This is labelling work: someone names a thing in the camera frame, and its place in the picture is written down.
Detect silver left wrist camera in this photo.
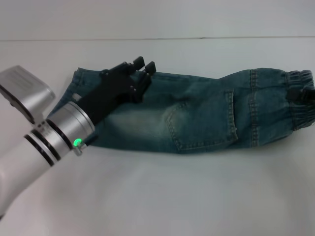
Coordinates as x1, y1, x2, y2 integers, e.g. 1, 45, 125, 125
0, 64, 56, 124

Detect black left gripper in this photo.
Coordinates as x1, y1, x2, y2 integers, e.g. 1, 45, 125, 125
75, 56, 157, 124

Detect blue denim shorts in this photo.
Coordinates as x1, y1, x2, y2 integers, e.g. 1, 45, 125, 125
50, 67, 315, 155

